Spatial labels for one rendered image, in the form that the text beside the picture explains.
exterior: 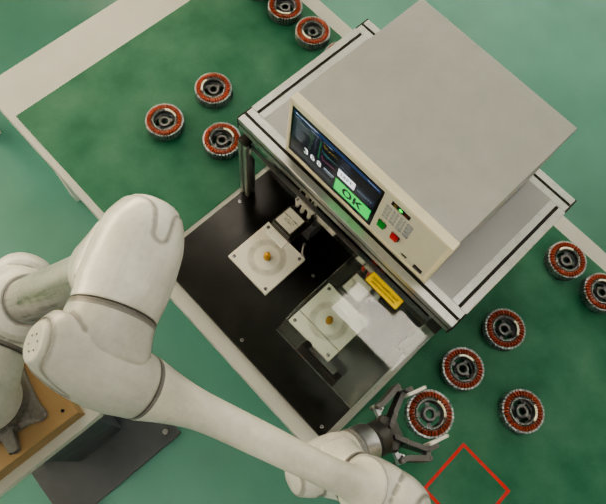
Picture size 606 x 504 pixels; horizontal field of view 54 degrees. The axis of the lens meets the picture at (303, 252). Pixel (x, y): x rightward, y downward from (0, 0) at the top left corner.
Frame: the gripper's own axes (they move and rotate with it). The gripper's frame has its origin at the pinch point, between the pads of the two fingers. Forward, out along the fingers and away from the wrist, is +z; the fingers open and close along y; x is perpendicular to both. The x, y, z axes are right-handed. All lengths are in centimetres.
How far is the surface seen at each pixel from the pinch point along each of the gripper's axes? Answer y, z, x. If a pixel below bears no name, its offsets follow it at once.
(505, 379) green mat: 0.3, 31.4, 1.3
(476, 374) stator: -3.8, 22.6, 0.1
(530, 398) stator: 6.9, 31.6, 5.4
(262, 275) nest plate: -49, -14, -22
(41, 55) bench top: -141, -44, -44
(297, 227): -54, -11, -4
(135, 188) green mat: -87, -33, -37
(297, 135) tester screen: -64, -24, 22
